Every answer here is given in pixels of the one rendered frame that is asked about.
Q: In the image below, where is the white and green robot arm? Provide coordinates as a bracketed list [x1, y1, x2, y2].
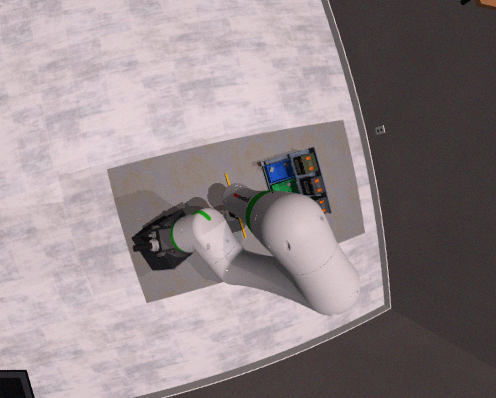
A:
[133, 183, 360, 316]

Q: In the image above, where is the green bin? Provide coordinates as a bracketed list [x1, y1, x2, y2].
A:
[270, 179, 299, 194]

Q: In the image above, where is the grey metal shelf frame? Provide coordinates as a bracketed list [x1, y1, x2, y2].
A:
[260, 147, 332, 213]

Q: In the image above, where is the blue open bin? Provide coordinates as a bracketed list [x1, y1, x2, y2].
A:
[265, 159, 294, 183]

